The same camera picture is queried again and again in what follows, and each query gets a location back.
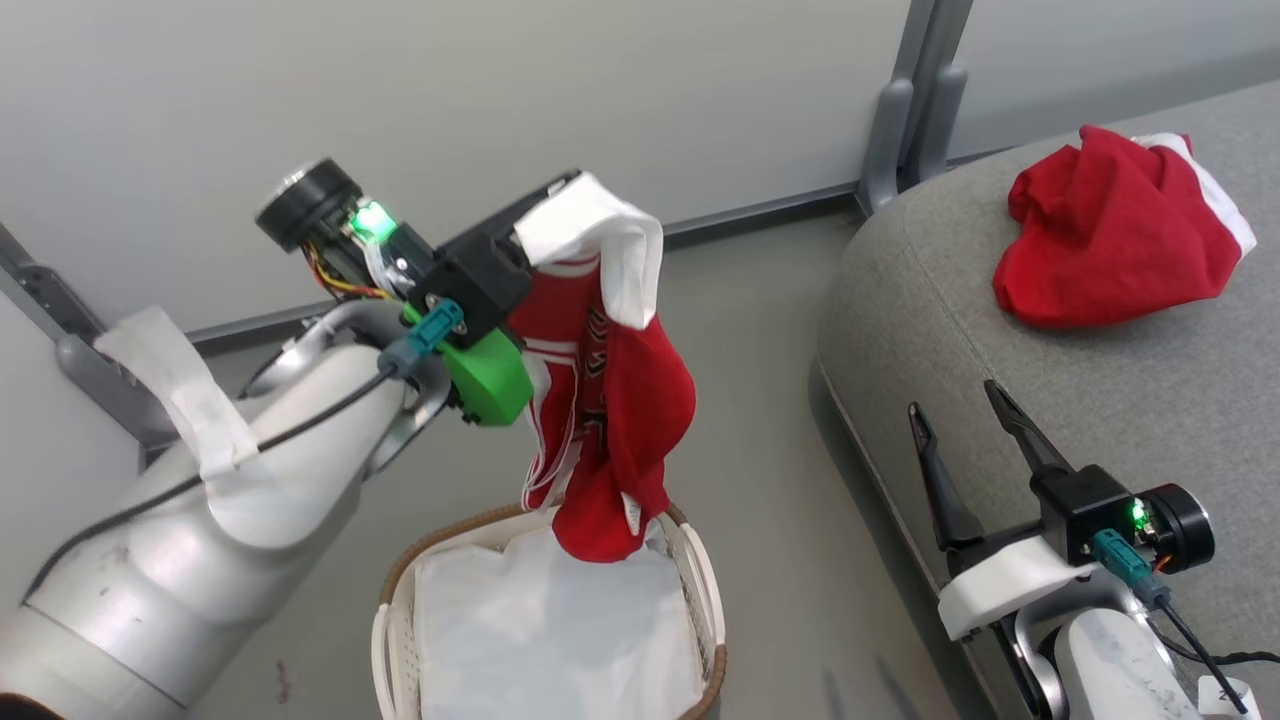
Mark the plain red shirt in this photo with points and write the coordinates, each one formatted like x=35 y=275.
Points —
x=1110 y=240

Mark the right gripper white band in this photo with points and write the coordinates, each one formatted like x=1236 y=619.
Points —
x=1000 y=580

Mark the left robot arm silver white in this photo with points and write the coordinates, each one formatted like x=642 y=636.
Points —
x=150 y=580

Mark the grey fabric sofa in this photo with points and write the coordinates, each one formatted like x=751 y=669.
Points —
x=950 y=330

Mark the grey partition foot bar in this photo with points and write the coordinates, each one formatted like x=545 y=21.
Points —
x=110 y=390

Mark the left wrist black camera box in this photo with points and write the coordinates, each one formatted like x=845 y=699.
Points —
x=480 y=275

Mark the white laundry basket wicker rim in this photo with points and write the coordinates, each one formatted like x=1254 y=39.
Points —
x=393 y=640

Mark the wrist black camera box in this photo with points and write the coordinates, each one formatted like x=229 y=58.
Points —
x=480 y=275
x=1080 y=505

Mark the grey partition corner post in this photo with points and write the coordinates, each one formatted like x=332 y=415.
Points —
x=55 y=295

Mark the small white label tag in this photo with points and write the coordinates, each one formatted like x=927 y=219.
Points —
x=1222 y=700

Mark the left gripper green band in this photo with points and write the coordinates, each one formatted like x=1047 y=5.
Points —
x=490 y=385

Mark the grey partition post with foot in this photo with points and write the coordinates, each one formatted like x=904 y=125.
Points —
x=885 y=140
x=945 y=110

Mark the red jersey with white stripes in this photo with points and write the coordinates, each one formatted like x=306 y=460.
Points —
x=630 y=400

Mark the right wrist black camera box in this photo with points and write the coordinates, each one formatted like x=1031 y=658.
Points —
x=1080 y=505

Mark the white basket liner cloth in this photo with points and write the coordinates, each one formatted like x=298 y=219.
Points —
x=560 y=630

